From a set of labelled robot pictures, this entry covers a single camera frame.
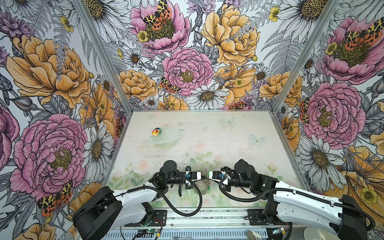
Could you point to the aluminium front rail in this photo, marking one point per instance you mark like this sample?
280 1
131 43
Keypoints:
206 218

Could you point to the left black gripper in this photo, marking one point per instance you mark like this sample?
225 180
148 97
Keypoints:
188 180

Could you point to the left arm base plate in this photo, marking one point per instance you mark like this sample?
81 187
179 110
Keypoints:
157 219

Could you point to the white paper cup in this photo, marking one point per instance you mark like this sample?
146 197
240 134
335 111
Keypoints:
312 233

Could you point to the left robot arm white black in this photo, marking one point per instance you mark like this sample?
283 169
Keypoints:
108 209

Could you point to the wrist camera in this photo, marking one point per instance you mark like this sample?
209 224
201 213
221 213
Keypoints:
194 176
217 176

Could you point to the white tape roll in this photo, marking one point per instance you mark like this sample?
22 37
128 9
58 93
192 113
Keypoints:
252 235

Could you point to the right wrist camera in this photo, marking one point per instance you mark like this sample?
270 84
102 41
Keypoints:
217 176

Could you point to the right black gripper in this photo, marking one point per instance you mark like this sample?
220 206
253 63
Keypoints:
221 181

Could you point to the colourful small toy ball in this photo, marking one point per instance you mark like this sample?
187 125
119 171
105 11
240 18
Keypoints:
156 132

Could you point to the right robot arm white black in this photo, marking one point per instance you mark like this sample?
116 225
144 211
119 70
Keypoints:
287 204

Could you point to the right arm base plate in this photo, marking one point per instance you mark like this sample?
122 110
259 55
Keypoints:
256 217

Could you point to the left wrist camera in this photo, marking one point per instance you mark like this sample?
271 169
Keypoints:
194 176

